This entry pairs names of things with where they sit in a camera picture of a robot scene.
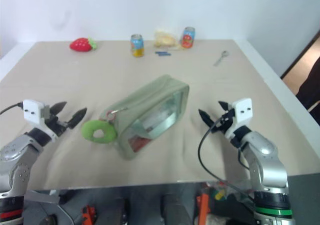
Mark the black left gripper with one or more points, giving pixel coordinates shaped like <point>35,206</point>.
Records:
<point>54,124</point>

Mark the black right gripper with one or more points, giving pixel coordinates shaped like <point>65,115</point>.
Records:
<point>225,123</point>

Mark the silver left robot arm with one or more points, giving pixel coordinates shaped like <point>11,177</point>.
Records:
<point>15,160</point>

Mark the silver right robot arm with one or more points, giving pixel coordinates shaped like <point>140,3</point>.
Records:
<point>265,165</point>

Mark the green translucent zip pouch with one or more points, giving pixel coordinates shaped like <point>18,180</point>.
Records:
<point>152,97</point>

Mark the beige tablecloth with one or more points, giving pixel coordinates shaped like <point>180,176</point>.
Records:
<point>75,80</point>

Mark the silver metal spoon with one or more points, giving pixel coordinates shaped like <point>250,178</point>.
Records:
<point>220,59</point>

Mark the red plush strawberry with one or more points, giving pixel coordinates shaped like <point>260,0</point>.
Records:
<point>81,45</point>

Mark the small blue stick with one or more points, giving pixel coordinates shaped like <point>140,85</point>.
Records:
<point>160,52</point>
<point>165,55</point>

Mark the red drink can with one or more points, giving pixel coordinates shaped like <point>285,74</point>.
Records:
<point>188,38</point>

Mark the small yellow object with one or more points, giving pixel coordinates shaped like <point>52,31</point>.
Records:
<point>219,195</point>

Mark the clear bag of snacks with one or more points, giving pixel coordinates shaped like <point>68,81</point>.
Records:
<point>165,40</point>

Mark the orange tool under table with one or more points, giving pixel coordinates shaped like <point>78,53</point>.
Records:
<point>203,206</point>

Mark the yellow and blue drink can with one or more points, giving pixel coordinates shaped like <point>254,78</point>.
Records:
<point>137,46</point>

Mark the person in dark clothing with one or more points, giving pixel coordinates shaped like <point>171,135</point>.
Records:
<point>310,85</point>

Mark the dark brown baseboard strip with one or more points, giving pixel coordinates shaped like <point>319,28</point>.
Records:
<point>300,53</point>

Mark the red-orange tool under table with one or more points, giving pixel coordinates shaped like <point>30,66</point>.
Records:
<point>88,213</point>

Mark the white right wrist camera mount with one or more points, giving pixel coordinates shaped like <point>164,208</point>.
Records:
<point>243,112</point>

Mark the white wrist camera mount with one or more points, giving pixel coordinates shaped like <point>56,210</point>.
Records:
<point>243,112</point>
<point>32,111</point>

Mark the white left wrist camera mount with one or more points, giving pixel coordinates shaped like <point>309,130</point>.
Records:
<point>32,111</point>

